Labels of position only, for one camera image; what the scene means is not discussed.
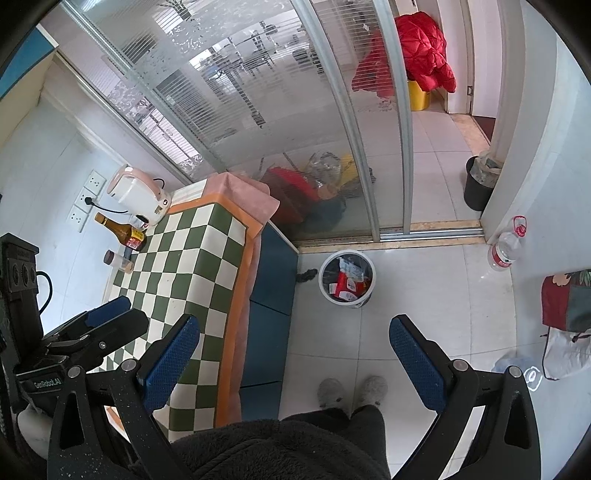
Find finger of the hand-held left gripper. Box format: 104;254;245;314
69;310;149;372
44;296;132;342

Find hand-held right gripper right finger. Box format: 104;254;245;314
389;315;541;480

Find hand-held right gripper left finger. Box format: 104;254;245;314
46;314;201;480

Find white trash bin black liner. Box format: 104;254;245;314
318;250;377;309

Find clear spice jar brown lid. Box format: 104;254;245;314
104;249;134;273

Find person's right grey slipper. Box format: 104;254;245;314
353;375;389;407

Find person's grey slipper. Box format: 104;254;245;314
353;375;389;407
318;378;348;409

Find brown sauce bottle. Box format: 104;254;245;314
95;212;147;252

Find person's grey trousers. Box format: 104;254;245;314
318;402;387;480

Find person's left grey slipper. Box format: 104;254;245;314
318;378;348;409

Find clear plastic bag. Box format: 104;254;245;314
491;353;544;393
307;151;343;185

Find green white checkered tablecloth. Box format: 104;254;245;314
90;182;262;444

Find pink white electric kettle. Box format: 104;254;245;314
107;164;172;227

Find white cloth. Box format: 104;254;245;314
16;404;54;462

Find clear water bottle red label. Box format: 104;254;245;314
489;215;528;273

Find red printed cloth bag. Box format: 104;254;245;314
541;270;591;334

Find pink towel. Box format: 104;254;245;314
205;172;282;237

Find frosted glass sliding door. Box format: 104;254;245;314
37;0;414;241

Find dark red doormat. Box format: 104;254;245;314
471;115;497;144

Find yellow bin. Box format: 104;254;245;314
407;78;433;112

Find red padded jacket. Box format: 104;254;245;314
351;13;458;100

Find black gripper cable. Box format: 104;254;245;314
36;271;54;317

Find black kettle power cable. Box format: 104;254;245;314
85;179;166;214

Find blue wall cabinet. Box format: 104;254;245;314
0;23;61;100

